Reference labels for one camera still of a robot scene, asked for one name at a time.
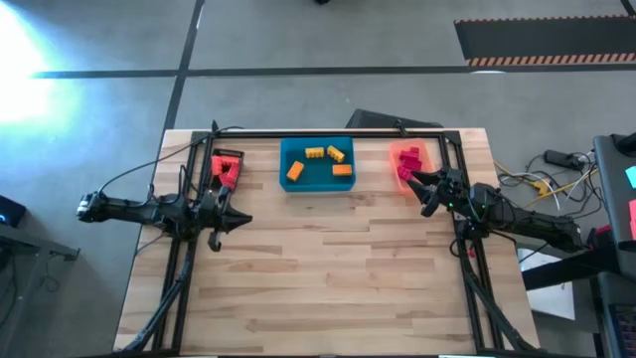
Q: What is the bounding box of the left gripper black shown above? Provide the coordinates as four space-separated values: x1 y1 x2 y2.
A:
197 191 253 253

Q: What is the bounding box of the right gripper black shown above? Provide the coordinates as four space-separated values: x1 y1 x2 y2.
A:
406 171 491 220

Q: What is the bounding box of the orange toy brick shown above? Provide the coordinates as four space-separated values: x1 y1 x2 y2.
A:
285 160 306 183

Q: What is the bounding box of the translucent pink plastic bin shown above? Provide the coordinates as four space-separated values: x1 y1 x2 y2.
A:
388 137 436 195

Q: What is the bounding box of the black mesh basket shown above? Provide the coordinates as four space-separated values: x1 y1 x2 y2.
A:
210 147 246 193

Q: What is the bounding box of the blue plastic bin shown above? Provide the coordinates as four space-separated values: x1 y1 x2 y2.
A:
278 135 358 194

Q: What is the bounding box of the black power strip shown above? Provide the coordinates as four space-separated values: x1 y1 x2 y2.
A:
543 148 583 171

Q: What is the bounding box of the black desk beam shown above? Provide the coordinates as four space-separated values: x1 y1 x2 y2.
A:
521 248 622 292

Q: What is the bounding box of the black floor tape line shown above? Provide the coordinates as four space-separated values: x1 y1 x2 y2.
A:
162 0 207 131

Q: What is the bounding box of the white paper sheet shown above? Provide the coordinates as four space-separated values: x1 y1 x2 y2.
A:
516 247 577 322

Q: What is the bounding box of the dark grey desk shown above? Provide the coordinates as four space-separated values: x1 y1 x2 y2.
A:
592 132 636 280

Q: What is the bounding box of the black hazard-striped floor mat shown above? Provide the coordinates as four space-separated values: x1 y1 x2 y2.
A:
453 14 636 68

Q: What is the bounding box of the black object on desk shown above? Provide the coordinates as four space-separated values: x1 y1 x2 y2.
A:
611 129 636 158

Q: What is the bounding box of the grey side desk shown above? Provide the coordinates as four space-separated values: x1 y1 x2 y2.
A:
0 223 81 358

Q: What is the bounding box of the dark laptop with keyboard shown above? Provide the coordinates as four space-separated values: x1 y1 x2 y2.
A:
595 270 636 358

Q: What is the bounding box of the black device with blue light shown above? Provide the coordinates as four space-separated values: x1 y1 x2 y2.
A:
0 194 28 230

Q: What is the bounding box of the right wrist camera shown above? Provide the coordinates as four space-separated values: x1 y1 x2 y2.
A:
444 167 464 193

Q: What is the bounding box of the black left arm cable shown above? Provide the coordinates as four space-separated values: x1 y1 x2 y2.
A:
96 118 245 198

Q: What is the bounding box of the black aluminium rig frame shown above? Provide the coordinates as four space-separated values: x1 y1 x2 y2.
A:
112 129 541 357

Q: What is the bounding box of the yellow cable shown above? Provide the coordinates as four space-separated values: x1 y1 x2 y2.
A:
494 159 601 209

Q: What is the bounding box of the black cable bundle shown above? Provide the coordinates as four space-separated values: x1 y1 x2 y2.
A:
496 148 605 215

